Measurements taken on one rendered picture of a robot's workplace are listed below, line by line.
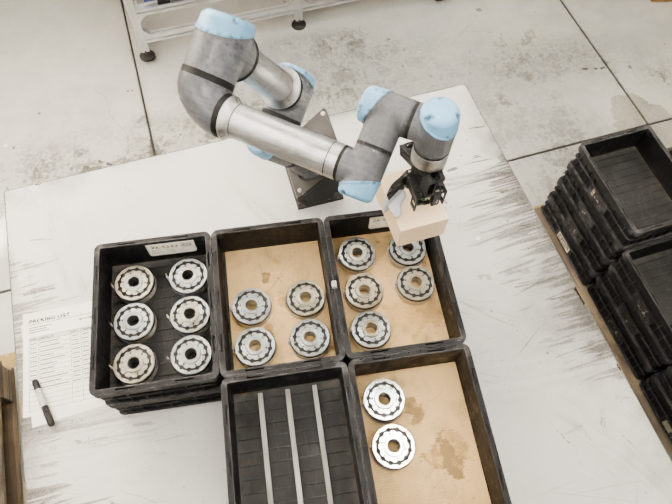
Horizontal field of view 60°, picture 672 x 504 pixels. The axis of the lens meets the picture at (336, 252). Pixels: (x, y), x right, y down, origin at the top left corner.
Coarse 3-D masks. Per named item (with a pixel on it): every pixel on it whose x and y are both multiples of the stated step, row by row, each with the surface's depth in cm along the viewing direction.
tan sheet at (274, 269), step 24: (240, 264) 160; (264, 264) 160; (288, 264) 160; (312, 264) 161; (240, 288) 157; (264, 288) 157; (288, 288) 157; (288, 312) 154; (288, 336) 151; (312, 336) 151; (288, 360) 148
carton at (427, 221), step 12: (408, 168) 141; (384, 180) 139; (384, 192) 137; (408, 192) 138; (408, 204) 136; (384, 216) 143; (408, 216) 135; (420, 216) 135; (432, 216) 135; (444, 216) 135; (396, 228) 135; (408, 228) 133; (420, 228) 135; (432, 228) 137; (444, 228) 139; (396, 240) 138; (408, 240) 138
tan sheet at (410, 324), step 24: (336, 240) 164; (384, 240) 165; (336, 264) 161; (384, 264) 161; (384, 288) 158; (360, 312) 154; (384, 312) 155; (408, 312) 155; (432, 312) 155; (408, 336) 152; (432, 336) 152
